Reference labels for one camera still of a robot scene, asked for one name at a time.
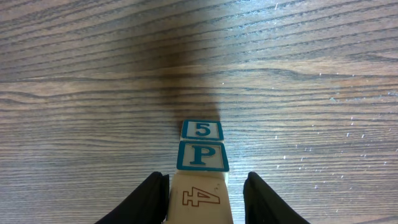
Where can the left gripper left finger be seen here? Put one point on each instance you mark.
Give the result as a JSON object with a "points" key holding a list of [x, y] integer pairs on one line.
{"points": [[147, 204]]}

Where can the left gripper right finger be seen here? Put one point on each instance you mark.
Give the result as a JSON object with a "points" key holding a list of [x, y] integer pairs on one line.
{"points": [[264, 206]]}

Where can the green R block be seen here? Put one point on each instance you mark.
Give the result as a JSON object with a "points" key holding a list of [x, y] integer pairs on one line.
{"points": [[198, 200]]}

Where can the blue X block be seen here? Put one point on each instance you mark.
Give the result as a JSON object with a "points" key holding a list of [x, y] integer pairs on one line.
{"points": [[203, 158]]}

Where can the plain wooden block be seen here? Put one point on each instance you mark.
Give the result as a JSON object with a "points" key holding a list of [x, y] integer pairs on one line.
{"points": [[202, 130]]}

